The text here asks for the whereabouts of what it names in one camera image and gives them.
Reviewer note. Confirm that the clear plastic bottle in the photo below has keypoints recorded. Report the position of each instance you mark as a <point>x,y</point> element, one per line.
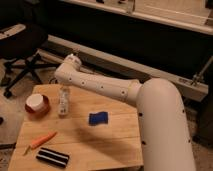
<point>63,107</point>

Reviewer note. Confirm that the black white striped cloth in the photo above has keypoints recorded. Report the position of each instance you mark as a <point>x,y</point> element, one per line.
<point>53,157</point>

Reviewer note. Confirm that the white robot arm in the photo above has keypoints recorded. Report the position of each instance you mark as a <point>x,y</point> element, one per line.
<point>165,138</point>

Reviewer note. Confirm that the white long bench frame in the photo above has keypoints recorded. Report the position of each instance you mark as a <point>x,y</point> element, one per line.
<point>56,49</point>

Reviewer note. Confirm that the blue sponge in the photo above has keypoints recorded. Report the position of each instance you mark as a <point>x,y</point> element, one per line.
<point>98,118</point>

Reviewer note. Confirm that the red and white bowl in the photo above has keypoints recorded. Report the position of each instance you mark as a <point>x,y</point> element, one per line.
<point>37,104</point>

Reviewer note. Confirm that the wooden table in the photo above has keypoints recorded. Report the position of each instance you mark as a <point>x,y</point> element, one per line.
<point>103,146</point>

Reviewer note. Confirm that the orange toy carrot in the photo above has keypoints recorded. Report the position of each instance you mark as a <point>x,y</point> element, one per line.
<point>39,141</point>

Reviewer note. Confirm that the black office chair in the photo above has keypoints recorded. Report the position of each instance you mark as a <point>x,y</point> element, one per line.
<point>20,53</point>

